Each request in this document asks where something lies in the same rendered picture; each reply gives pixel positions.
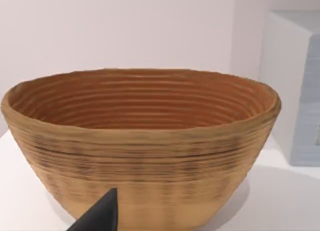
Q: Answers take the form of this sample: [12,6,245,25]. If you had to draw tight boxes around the brown woven basket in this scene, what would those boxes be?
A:
[0,68,282,231]

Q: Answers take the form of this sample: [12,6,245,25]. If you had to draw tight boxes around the light blue rack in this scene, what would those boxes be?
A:
[257,9,320,168]

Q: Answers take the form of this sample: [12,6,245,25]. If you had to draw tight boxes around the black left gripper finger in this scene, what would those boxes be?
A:
[67,187,119,231]

